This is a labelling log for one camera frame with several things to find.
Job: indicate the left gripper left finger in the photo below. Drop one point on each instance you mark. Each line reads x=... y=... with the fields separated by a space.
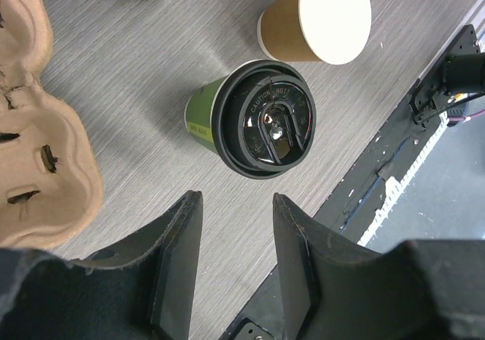
x=141 y=287

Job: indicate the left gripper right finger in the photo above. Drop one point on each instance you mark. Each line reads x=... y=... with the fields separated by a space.
x=333 y=288

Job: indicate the black lid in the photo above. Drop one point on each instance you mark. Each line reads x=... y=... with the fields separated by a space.
x=263 y=119

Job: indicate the single green paper cup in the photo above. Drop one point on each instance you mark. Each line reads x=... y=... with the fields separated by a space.
x=205 y=117

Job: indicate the single brown paper cup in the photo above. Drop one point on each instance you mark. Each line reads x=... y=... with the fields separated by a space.
x=332 y=31

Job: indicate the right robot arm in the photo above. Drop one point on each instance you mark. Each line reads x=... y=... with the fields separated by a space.
x=463 y=74

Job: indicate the cardboard cup carrier tray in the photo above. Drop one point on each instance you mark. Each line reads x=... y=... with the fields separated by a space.
x=51 y=187

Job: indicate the aluminium front rail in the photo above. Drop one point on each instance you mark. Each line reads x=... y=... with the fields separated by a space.
x=442 y=194

